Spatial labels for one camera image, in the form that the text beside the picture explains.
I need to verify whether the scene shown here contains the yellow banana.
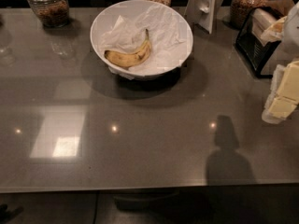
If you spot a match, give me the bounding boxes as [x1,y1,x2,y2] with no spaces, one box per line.
[104,29,151,68]

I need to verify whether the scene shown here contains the white packets in basket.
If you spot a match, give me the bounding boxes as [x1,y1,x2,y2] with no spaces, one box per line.
[251,8,286,46]

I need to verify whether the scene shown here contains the white bowl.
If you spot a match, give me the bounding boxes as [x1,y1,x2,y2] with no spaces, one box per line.
[90,0,194,81]

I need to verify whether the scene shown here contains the glass jar with granola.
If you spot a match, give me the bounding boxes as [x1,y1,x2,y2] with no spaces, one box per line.
[230,0,268,29]

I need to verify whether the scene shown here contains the glass jar with nuts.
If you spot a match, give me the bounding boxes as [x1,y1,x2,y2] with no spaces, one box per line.
[27,0,69,27]

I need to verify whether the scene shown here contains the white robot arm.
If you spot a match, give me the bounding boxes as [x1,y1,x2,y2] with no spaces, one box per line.
[262,3,299,124]

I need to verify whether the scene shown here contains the white crumpled paper liner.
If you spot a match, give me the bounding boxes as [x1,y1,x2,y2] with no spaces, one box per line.
[98,3,189,77]

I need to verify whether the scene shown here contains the white stand bracket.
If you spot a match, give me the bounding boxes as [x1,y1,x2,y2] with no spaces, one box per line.
[184,0,222,34]

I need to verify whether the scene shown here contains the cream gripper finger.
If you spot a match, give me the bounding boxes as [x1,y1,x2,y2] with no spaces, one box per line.
[262,96,298,124]
[271,61,299,103]

